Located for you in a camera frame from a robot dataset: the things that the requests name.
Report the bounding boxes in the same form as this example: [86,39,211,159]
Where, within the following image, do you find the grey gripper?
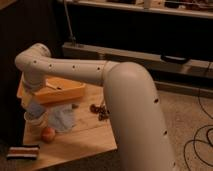
[21,85,40,109]

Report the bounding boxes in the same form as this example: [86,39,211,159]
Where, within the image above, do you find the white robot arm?
[15,43,179,171]

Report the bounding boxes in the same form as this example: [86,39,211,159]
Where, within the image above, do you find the yellow plastic bin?
[16,75,87,105]

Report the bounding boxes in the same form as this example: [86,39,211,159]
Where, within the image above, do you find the white cup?
[24,112,46,130]

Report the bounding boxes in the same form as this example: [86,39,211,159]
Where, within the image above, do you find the light blue cloth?
[48,104,75,133]

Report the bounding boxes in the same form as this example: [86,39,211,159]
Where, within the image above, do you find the red apple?
[41,127,56,143]

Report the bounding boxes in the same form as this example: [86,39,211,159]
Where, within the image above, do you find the metal pole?
[63,0,76,45]

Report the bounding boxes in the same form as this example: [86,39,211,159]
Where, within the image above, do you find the striped eraser block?
[6,145,40,160]

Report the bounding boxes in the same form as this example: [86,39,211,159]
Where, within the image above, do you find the dark grape bunch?
[90,104,109,121]

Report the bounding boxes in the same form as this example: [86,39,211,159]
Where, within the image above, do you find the white shelf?
[57,0,213,19]

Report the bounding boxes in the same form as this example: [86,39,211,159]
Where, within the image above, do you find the wooden handled brush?
[46,82,62,90]

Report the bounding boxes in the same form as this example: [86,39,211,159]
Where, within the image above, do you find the grey metal rail case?
[62,42,213,79]

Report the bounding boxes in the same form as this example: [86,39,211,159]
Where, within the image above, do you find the black handle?
[160,55,190,64]

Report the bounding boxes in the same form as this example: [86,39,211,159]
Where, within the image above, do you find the black cables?
[182,61,213,163]

